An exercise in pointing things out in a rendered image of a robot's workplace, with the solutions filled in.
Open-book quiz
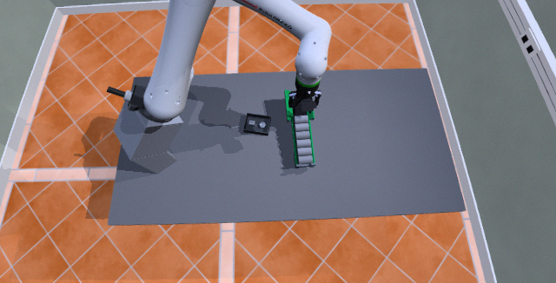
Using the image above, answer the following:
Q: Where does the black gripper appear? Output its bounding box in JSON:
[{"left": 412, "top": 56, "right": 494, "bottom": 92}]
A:
[{"left": 288, "top": 89, "right": 321, "bottom": 115}]

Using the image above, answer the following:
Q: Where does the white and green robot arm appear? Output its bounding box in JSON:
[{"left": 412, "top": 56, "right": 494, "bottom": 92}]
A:
[{"left": 107, "top": 0, "right": 332, "bottom": 123}]

